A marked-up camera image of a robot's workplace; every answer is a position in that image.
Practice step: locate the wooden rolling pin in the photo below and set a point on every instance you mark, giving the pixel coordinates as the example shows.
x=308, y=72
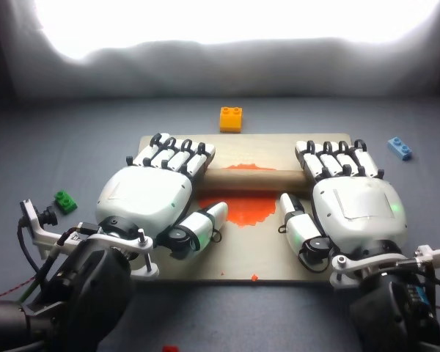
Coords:
x=249, y=181

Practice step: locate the pale wooden board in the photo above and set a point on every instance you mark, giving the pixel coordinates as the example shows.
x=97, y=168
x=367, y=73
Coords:
x=256, y=150

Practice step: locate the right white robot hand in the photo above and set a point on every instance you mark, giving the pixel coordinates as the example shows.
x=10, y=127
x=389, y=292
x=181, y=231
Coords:
x=359, y=209

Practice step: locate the yellow toy block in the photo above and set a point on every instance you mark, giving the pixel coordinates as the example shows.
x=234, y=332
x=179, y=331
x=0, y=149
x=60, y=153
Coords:
x=231, y=119

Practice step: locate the blue toy block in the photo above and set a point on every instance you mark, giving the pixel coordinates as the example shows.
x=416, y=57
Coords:
x=399, y=148

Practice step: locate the grey table cloth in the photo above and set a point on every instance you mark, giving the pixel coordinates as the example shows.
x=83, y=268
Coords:
x=58, y=146

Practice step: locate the grey backdrop sheet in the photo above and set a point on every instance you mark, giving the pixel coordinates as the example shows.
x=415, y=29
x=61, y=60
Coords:
x=220, y=69

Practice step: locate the green toy block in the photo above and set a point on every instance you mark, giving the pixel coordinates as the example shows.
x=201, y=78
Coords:
x=65, y=201

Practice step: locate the small orange clay crumb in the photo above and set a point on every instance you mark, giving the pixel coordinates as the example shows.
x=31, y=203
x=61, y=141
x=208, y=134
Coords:
x=254, y=277

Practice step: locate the orange modelling clay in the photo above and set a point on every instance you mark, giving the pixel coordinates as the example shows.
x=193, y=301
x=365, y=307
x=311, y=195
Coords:
x=242, y=212

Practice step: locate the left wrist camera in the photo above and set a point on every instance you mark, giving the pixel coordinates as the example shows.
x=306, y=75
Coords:
x=47, y=216

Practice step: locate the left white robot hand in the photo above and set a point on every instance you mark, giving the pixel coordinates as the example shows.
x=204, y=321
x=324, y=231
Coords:
x=143, y=194

